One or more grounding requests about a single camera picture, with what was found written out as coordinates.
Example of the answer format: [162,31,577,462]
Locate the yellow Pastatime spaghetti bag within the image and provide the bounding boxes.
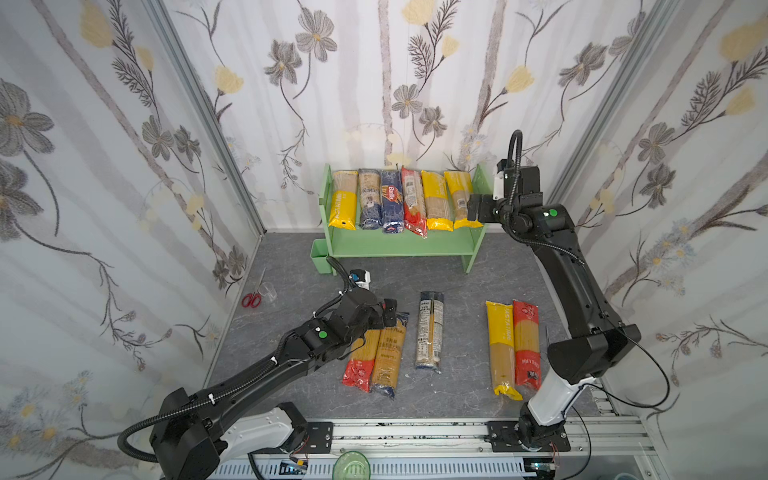
[421,170,454,231]

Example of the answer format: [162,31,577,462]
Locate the blue gold Meli pasta bag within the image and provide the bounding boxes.
[371,312,410,399]

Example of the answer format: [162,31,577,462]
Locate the red white-label spaghetti bag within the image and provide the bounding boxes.
[401,168,428,238]

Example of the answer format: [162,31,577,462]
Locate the clear barcode spaghetti bag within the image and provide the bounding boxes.
[415,291,444,370]

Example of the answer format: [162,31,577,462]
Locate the blue Barilla spaghetti box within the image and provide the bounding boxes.
[380,170,405,234]

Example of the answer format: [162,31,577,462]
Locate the yellow label spaghetti bag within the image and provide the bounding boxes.
[329,170,358,231]

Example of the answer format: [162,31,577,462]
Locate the blue portrait spaghetti bag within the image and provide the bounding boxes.
[358,169,382,230]

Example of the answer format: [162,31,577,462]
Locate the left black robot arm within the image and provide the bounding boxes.
[117,256,397,479]

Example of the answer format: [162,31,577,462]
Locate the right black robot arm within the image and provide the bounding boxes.
[468,130,641,452]

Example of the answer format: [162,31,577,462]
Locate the green two-tier shelf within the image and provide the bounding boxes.
[318,165,487,273]

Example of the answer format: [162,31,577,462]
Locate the small green cup bin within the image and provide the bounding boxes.
[310,239,334,275]

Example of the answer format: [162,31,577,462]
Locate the green round plastic lid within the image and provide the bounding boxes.
[332,451,372,480]

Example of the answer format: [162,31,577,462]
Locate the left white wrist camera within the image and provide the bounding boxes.
[349,269,371,290]

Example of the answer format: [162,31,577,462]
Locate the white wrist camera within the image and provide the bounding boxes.
[349,269,371,290]
[493,159,508,200]

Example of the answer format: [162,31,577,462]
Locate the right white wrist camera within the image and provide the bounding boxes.
[493,159,508,200]

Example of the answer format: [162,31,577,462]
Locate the red handled scissors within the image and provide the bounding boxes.
[240,270,266,309]

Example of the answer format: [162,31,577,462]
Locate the white slotted cable duct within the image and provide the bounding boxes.
[179,458,538,480]

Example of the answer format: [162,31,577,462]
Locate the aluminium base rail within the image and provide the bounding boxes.
[158,416,661,480]

